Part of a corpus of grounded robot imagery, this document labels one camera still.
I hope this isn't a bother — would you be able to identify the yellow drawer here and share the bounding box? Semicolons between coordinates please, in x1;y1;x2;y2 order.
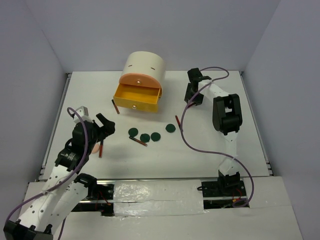
113;83;162;113

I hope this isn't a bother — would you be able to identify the orange top drawer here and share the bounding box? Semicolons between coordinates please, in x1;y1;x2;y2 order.
119;73;161;89

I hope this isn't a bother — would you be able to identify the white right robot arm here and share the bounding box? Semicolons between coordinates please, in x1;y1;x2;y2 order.
180;66;243;196

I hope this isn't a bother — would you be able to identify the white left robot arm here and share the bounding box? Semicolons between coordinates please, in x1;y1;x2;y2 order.
3;113;116;240

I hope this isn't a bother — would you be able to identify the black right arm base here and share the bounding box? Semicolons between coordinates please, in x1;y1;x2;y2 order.
197;171;250;210

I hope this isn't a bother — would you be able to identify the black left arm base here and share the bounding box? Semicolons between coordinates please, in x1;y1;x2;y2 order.
72;173;115;217

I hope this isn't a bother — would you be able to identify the peach round makeup puff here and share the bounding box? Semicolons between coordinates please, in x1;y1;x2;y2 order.
91;144;100;154

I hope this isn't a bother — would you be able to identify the green round pad leftmost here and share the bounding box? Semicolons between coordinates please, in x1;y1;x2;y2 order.
128;127;139;138

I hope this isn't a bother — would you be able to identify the red lip gloss by pads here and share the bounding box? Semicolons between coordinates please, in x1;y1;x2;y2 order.
129;136;148;147

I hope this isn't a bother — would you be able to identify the green round pad folded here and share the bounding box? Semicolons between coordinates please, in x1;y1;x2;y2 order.
140;133;151;143

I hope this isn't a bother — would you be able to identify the green round pad rightmost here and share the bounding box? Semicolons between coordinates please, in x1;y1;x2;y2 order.
165;123;176;133

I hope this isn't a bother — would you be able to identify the cream round drawer cabinet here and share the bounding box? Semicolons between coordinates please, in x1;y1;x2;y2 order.
118;51;166;101

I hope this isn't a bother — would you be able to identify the clear plastic sheet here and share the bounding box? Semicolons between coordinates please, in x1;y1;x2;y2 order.
113;180;205;217

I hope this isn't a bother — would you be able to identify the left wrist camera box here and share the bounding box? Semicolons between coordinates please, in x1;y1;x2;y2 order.
72;106;91;124

